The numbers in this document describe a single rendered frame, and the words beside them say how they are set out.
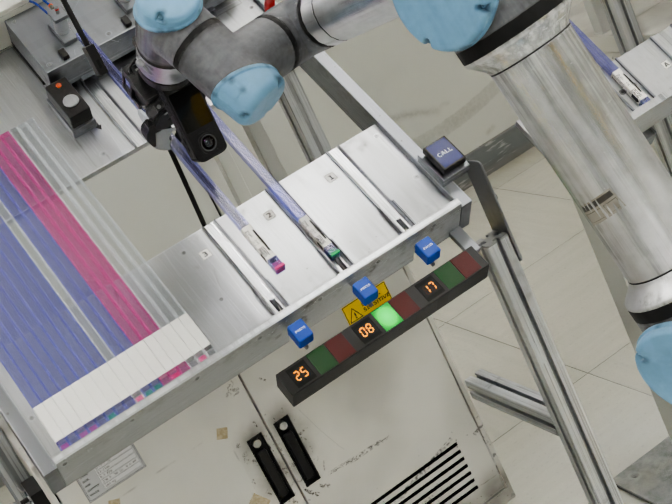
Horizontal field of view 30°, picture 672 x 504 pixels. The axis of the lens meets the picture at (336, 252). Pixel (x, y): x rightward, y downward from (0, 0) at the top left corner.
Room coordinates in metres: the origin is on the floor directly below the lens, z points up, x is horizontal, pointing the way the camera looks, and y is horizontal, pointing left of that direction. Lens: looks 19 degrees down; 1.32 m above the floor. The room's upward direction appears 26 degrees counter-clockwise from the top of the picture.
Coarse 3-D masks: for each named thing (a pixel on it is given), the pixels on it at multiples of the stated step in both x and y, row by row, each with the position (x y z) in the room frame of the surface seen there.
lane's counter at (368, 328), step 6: (366, 318) 1.59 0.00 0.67; (360, 324) 1.58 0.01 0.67; (366, 324) 1.58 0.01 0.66; (372, 324) 1.58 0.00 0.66; (354, 330) 1.58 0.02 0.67; (360, 330) 1.58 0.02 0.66; (366, 330) 1.58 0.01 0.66; (372, 330) 1.57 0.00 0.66; (378, 330) 1.57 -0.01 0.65; (360, 336) 1.57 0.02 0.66; (366, 336) 1.57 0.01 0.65; (372, 336) 1.57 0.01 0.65; (366, 342) 1.56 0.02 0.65
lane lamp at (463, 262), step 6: (462, 252) 1.65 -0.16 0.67; (456, 258) 1.64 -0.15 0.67; (462, 258) 1.64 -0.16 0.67; (468, 258) 1.64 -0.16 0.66; (456, 264) 1.64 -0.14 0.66; (462, 264) 1.63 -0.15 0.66; (468, 264) 1.63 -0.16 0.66; (474, 264) 1.63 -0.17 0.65; (462, 270) 1.63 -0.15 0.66; (468, 270) 1.63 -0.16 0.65; (474, 270) 1.62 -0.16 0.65; (468, 276) 1.62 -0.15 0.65
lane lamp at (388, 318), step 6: (384, 306) 1.60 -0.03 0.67; (390, 306) 1.60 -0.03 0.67; (372, 312) 1.60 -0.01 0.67; (378, 312) 1.59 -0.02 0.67; (384, 312) 1.59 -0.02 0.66; (390, 312) 1.59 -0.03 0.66; (396, 312) 1.59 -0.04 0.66; (378, 318) 1.59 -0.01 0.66; (384, 318) 1.59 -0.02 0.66; (390, 318) 1.58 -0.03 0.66; (396, 318) 1.58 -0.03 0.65; (384, 324) 1.58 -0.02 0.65; (390, 324) 1.58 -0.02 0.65; (396, 324) 1.58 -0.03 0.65
